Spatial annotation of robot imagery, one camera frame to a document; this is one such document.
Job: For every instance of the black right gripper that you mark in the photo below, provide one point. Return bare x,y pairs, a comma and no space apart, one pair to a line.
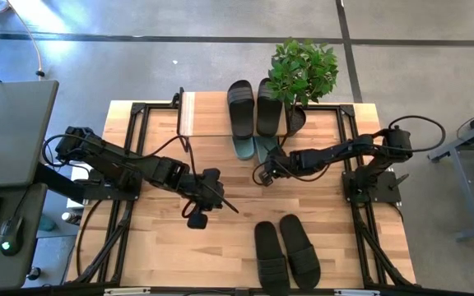
284,164

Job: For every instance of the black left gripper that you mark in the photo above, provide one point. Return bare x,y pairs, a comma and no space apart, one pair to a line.
206,187

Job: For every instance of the green rubber slide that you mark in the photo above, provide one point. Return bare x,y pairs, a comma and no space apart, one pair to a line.
244,150
261,148

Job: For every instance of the black rubber slide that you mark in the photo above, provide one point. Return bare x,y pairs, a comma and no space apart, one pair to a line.
300,255
270,263
269,119
241,111

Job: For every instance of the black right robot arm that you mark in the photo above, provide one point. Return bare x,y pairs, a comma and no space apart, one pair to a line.
344,150

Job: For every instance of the black plant pot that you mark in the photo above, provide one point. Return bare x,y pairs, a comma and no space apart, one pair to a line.
297,121

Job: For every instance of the green leafy plant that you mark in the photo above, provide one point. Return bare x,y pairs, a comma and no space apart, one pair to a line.
303,70

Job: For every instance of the white power box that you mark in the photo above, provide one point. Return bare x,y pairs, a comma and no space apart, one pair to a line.
74,203

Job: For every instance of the small bottle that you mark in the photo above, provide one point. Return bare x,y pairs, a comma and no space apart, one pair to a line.
70,217

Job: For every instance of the black support beam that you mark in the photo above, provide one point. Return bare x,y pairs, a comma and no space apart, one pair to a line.
56,183

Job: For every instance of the teal round object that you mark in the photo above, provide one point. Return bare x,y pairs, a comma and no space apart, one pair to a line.
47,224

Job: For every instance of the black round knob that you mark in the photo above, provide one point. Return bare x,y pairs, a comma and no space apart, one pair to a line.
34,274

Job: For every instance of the black computer mouse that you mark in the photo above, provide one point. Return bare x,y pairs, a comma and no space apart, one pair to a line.
11,236

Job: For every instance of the light grey desk top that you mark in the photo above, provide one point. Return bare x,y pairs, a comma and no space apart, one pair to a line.
10,131

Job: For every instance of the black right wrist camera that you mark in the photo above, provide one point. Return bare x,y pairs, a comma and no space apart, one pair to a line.
266,177

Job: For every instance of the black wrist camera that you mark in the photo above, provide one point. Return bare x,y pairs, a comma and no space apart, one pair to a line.
198,220
266,177

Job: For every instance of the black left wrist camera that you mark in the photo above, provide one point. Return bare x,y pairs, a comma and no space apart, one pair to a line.
198,220

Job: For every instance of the wooden shelf black metal frame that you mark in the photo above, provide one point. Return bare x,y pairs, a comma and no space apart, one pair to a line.
208,111

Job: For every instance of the white metal bracket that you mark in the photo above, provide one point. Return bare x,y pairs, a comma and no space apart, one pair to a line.
126,291
356,293

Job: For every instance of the grey metal table frame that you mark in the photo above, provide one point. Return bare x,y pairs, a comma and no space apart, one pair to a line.
463,193

